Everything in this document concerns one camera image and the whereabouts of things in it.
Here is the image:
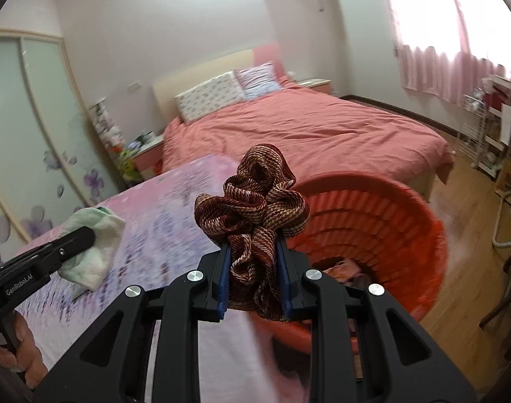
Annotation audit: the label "red plastic basket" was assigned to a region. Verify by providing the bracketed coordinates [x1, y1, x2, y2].
[249, 172, 449, 354]

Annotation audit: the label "bed with coral duvet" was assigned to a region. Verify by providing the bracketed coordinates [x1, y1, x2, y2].
[161, 75, 456, 203]

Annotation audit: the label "red striped scrunchie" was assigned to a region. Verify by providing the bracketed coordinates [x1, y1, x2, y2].
[194, 143, 311, 324]

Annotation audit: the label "pink striped pillow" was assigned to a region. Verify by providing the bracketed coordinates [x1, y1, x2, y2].
[234, 62, 284, 101]

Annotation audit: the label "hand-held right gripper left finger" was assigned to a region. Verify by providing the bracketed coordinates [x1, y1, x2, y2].
[33, 243, 233, 403]

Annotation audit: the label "beige headboard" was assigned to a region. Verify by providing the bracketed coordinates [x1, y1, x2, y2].
[152, 48, 257, 124]

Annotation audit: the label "pink and white nightstand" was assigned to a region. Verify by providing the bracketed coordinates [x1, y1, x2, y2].
[129, 134, 164, 182]
[297, 79, 333, 95]

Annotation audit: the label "white floral pillow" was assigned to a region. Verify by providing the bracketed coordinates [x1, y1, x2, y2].
[174, 71, 246, 125]

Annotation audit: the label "green and yellow plush toy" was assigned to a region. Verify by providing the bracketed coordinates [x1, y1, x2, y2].
[117, 145, 141, 186]

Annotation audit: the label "hanging plush toys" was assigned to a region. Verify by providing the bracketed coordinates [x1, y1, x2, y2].
[89, 98, 126, 148]

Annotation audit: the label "white metal frame chair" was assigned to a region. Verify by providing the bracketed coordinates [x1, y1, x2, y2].
[478, 188, 511, 329]

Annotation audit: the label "floral sliding door wardrobe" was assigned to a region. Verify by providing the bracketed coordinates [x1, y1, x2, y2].
[0, 29, 129, 263]

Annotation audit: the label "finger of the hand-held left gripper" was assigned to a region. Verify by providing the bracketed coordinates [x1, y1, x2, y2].
[3, 226, 97, 270]

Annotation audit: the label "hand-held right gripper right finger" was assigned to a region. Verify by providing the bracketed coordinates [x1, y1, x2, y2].
[274, 241, 478, 403]

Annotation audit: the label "person's left hand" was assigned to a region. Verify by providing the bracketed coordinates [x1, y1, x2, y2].
[0, 313, 47, 388]

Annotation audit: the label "pink curtain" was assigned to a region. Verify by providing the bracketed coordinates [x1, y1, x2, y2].
[396, 43, 511, 105]

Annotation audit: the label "white and green towel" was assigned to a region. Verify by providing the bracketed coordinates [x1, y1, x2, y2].
[57, 207, 127, 292]

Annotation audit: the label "white wire rack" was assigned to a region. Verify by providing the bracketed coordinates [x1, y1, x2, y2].
[463, 73, 511, 182]

